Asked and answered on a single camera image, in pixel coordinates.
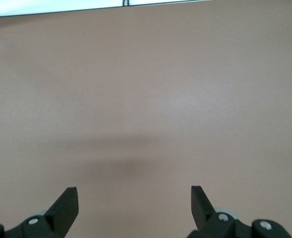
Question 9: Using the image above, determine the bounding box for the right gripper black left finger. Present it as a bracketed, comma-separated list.
[4, 187, 79, 238]

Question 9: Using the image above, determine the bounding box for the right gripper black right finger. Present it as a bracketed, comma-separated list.
[188, 185, 255, 238]

